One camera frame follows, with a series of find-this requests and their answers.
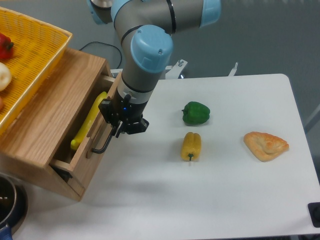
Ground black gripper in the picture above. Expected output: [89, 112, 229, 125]
[98, 93, 150, 138]

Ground wooden top drawer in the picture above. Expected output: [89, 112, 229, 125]
[49, 74, 120, 192]

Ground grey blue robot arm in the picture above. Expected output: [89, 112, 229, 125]
[87, 0, 222, 136]

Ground wooden drawer cabinet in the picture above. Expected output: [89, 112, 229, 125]
[0, 48, 111, 201]

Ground yellow squash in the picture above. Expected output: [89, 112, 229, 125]
[70, 91, 108, 151]

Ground green bell pepper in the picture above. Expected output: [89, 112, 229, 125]
[181, 101, 211, 126]

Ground yellow bell pepper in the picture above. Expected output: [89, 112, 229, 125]
[180, 132, 202, 162]

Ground yellow plastic basket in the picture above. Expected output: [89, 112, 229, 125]
[0, 7, 73, 133]

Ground white onion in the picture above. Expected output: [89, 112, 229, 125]
[0, 63, 12, 91]

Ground dark metal pot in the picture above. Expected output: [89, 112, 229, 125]
[0, 174, 29, 240]

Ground red bell pepper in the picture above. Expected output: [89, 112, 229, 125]
[0, 33, 14, 60]

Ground golden pastry bread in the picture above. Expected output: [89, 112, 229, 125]
[243, 131, 290, 162]

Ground black corner device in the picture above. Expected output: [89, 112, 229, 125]
[307, 202, 320, 228]

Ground black cable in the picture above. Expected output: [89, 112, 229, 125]
[78, 41, 123, 70]

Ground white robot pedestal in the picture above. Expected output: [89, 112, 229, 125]
[109, 58, 187, 81]

